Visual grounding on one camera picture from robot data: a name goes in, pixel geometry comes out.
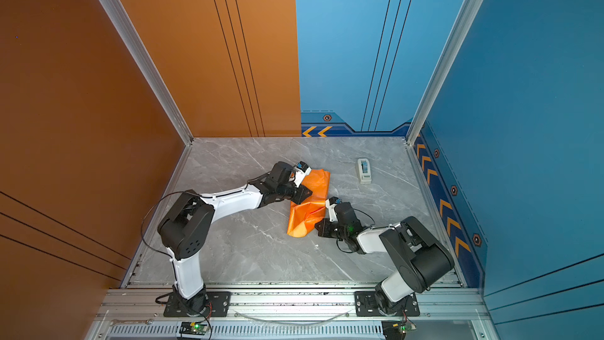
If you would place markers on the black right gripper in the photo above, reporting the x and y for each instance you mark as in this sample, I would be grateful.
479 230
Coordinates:
323 232

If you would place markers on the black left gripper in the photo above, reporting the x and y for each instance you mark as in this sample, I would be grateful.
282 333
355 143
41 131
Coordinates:
301 196

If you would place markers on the yellow wrapping paper sheet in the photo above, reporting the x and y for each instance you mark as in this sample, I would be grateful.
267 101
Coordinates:
304 217

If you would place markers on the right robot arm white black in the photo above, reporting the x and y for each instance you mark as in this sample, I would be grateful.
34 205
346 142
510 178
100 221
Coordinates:
419 259

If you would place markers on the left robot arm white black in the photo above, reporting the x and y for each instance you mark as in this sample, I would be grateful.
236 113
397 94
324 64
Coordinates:
185 228

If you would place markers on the white tape dispenser blue roll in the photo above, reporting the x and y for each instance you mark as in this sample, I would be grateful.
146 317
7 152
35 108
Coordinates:
364 171

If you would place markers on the right green circuit board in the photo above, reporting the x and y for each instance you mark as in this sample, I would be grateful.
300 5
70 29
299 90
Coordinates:
396 330

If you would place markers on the green circuit board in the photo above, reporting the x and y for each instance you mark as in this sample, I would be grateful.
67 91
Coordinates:
396 330
195 330

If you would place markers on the left green circuit board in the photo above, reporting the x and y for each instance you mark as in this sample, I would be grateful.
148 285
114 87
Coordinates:
195 330

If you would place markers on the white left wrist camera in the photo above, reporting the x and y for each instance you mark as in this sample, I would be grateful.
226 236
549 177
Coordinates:
283 173

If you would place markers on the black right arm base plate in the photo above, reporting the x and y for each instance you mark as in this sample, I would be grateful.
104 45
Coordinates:
373 303

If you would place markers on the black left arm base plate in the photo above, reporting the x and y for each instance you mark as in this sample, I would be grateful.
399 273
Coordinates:
208 304

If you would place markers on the aluminium front rail frame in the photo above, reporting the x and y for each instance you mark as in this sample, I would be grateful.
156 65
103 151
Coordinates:
293 311

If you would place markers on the left aluminium corner post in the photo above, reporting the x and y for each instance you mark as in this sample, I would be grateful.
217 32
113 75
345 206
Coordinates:
126 29

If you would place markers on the aluminium corner post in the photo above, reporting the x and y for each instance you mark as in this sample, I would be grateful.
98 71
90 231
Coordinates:
456 38
126 29

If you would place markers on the right aluminium corner post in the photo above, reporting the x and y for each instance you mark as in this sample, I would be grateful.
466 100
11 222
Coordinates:
456 38

